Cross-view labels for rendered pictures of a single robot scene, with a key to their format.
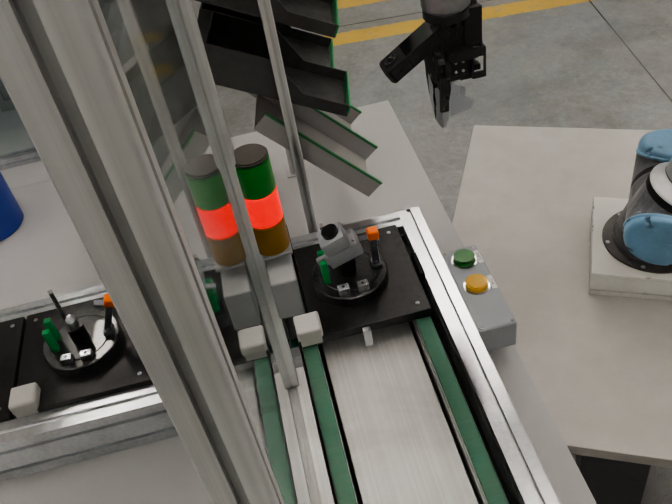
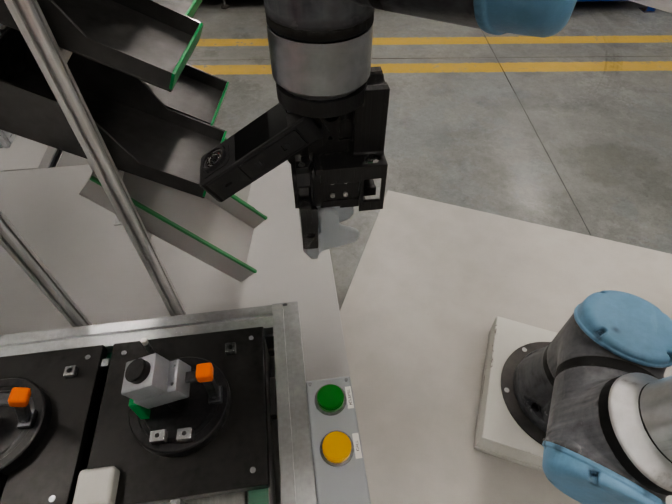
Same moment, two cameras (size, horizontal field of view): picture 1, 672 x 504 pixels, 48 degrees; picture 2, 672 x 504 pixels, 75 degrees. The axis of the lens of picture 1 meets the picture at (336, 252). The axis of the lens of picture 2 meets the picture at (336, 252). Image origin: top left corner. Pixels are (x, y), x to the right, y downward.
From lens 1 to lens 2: 0.84 m
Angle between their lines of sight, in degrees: 8
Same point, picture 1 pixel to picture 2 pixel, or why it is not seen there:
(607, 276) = (500, 444)
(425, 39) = (273, 137)
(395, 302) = (225, 462)
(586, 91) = (490, 144)
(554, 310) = (429, 467)
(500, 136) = (411, 208)
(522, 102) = (440, 144)
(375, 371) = not seen: outside the picture
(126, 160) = not seen: outside the picture
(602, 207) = (505, 333)
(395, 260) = (246, 386)
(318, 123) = not seen: hidden behind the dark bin
